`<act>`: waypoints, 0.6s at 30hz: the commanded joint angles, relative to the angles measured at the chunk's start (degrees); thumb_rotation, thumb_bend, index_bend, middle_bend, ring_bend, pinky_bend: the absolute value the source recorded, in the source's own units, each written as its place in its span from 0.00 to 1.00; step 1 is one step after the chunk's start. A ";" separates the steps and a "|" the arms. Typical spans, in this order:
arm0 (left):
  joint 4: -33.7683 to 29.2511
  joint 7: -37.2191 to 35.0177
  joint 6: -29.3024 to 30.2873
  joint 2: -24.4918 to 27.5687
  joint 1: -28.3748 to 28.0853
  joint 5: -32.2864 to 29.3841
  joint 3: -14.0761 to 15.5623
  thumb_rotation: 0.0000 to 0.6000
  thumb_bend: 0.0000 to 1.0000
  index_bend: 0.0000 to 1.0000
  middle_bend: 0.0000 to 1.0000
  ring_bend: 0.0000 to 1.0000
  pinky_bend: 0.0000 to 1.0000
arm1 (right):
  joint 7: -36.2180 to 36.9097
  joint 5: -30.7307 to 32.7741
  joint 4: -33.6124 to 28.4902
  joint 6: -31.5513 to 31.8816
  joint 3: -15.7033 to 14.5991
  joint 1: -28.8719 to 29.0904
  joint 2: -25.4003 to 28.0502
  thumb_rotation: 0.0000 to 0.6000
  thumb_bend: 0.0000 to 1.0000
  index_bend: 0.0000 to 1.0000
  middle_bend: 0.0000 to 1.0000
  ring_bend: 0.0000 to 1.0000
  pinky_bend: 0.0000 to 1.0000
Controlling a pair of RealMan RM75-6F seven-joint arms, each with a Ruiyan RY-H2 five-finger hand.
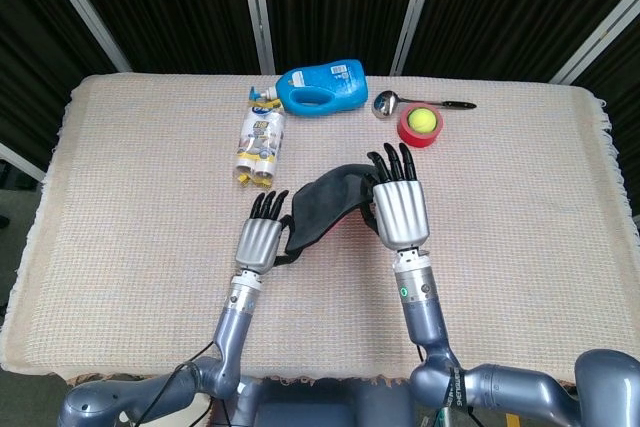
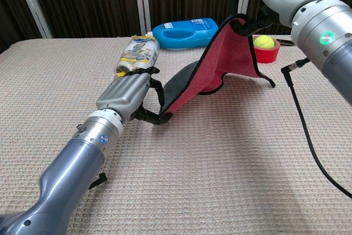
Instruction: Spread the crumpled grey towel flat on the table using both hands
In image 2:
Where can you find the red tape roll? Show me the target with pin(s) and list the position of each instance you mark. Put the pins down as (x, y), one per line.
(265, 54)

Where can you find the yellow tennis ball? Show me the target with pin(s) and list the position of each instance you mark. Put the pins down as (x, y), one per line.
(264, 41)

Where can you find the grey and red cloth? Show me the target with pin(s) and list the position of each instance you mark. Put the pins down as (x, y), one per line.
(220, 61)

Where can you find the blue detergent bottle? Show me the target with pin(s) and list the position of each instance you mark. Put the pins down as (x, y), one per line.
(178, 37)

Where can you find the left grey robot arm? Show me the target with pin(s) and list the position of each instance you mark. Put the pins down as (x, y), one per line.
(68, 169)

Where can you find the beige woven tablecloth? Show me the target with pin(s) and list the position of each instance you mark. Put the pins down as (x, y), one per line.
(192, 177)

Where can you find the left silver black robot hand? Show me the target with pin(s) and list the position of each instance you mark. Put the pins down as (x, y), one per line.
(123, 94)

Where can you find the plastic pack of bag rolls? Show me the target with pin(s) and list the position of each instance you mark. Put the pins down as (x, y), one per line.
(140, 53)

